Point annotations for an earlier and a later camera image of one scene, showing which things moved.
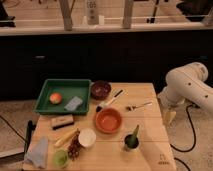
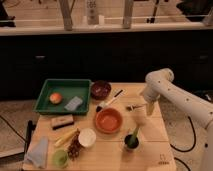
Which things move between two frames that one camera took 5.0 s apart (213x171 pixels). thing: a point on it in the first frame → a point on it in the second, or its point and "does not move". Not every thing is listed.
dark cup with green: (131, 142) does not move
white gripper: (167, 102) → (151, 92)
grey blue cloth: (38, 152) does not move
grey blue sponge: (73, 104) does not move
